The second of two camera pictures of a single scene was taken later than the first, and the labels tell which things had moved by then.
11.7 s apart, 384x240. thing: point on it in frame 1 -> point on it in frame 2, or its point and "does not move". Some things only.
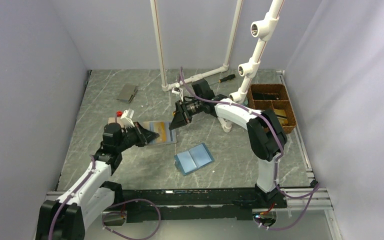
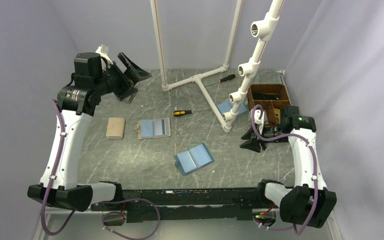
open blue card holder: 193,159 does not move
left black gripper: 146,136 -> 132,75
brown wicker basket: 264,96 does not move
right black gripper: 182,115 -> 252,144
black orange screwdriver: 228,78 does not move
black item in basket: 262,96 does not move
